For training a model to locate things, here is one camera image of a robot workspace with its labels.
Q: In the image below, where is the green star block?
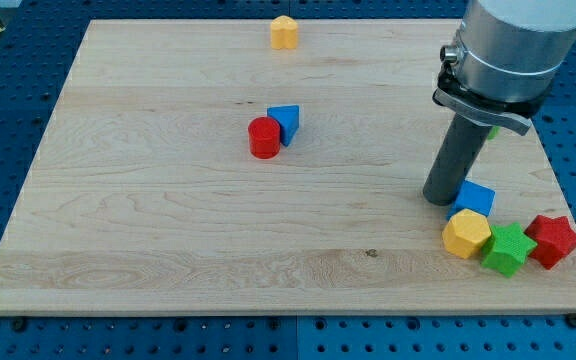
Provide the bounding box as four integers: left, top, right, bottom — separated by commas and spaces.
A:
481, 222, 537, 278

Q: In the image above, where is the blue triangle block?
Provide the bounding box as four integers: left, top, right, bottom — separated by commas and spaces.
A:
267, 105, 300, 147

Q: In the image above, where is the red cylinder block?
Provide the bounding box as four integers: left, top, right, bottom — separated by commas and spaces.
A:
248, 117, 280, 159

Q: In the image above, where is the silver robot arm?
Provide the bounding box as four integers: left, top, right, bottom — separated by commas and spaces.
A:
423, 0, 576, 206

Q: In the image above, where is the green block behind rod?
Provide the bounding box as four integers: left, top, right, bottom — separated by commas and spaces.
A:
487, 126, 499, 140

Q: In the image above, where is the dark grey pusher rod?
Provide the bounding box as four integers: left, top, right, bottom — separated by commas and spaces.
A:
422, 114, 492, 206

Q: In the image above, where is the red star block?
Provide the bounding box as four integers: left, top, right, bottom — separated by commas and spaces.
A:
524, 215, 576, 270

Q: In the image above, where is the yellow hexagon block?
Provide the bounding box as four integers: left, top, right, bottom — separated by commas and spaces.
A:
442, 209, 491, 259

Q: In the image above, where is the blue cube block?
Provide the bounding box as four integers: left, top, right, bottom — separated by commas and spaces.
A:
446, 180, 496, 220

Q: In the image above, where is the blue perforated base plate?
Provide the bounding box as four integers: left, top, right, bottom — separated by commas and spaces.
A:
0, 0, 576, 359

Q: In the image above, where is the yellow heart block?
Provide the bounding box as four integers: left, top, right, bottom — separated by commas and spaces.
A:
270, 15, 299, 50

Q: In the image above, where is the wooden board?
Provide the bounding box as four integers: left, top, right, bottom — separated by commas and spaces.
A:
0, 20, 576, 317

